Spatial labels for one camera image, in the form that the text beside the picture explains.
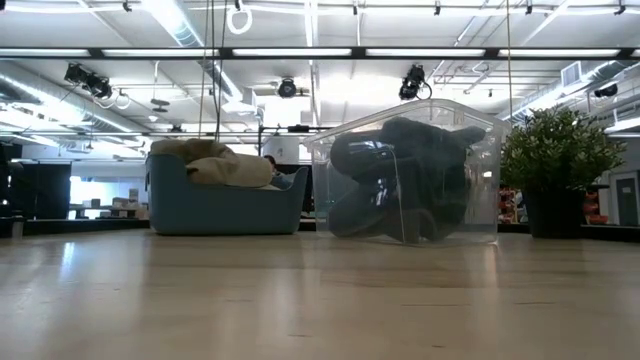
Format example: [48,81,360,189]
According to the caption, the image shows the black overhead beam with lights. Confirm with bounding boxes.
[0,46,640,62]

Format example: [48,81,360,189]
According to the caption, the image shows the person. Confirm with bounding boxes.
[262,154,292,191]

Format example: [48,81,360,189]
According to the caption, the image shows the black ceiling-mounted camera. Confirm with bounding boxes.
[397,63,434,102]
[276,76,299,100]
[63,62,115,100]

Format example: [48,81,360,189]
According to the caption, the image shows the teal plastic bin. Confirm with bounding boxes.
[144,151,311,237]

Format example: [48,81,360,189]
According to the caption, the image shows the khaki hat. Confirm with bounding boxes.
[149,138,239,165]
[185,153,274,189]

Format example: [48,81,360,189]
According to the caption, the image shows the clear plastic bin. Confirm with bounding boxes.
[302,97,513,248]

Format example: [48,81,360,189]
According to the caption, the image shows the dark green hat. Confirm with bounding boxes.
[328,128,396,186]
[327,182,401,239]
[377,116,487,241]

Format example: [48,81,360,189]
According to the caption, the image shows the white cable loop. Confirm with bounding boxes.
[225,3,254,37]

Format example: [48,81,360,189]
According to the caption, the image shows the hanging black cable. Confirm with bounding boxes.
[196,0,225,143]

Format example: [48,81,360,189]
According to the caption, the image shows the green potted plant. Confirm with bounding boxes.
[499,105,628,241]

